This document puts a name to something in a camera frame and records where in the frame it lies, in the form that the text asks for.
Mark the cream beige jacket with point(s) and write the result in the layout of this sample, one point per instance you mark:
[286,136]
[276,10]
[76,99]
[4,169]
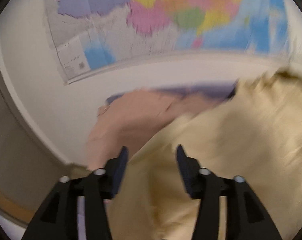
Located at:
[256,134]

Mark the colourful wall map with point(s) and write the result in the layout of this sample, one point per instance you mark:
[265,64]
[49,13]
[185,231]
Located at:
[91,36]

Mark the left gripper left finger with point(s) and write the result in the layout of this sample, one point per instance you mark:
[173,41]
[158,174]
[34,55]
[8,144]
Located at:
[56,218]

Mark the grey wooden door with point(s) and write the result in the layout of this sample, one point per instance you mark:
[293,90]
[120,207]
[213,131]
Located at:
[28,170]

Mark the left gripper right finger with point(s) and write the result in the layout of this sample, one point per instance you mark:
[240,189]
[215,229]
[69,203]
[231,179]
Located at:
[228,208]

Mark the purple plaid bed sheet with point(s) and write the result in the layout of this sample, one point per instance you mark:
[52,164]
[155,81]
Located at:
[220,90]

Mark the folded pink garment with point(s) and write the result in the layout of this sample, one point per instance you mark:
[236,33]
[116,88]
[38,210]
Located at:
[131,120]

